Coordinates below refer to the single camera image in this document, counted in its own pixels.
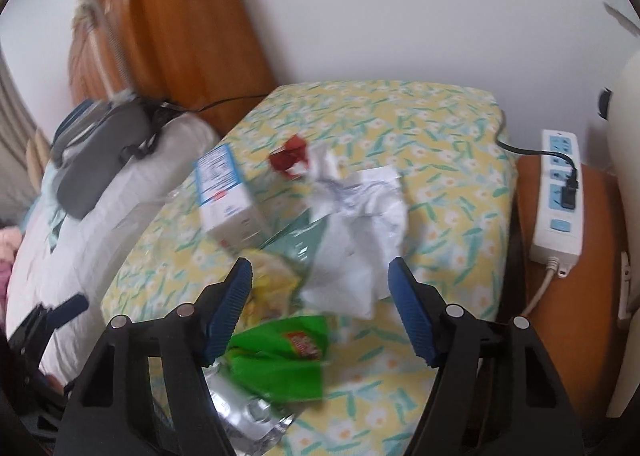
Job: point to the white power strip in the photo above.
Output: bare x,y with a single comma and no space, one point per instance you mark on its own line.
555,231

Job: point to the white plastic bag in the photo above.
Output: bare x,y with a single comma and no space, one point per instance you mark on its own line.
345,271

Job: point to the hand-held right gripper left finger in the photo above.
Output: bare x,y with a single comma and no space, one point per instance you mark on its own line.
231,306

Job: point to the silver foil packet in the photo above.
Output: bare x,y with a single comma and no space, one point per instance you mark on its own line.
240,416

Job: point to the orange brown side table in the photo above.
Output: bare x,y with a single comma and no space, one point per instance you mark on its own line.
595,311

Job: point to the carved wooden headboard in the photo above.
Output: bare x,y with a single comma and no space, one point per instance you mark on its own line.
190,26

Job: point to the yellow floral cloth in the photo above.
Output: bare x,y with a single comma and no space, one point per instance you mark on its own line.
400,126

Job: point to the red wrapper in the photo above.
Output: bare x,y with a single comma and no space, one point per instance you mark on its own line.
287,156

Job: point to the white and blue carton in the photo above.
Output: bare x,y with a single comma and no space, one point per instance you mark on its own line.
225,206

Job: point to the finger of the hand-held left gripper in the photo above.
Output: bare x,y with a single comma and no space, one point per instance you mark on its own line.
70,309

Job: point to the white pillow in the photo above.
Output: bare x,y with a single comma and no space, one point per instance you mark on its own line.
100,246

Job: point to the pink cloth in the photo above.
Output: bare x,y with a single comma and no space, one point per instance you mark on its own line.
7,256

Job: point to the yellow snack packet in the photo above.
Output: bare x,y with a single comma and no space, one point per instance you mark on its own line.
272,286

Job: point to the grey breathing machine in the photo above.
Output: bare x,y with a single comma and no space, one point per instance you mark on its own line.
100,146

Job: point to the teal green packet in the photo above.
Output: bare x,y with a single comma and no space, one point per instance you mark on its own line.
300,242

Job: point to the white paper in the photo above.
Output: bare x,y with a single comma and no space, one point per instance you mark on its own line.
370,196

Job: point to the beige striped cloth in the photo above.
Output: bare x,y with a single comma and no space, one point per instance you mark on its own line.
20,146

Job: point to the clear plastic wrapper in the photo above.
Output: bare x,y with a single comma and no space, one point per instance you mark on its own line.
180,198

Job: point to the bright green snack packet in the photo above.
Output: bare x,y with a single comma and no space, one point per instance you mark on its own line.
280,371

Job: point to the light green cloth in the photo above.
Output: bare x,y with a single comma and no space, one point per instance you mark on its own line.
51,206

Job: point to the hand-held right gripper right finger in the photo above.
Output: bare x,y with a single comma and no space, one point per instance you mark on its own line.
411,311

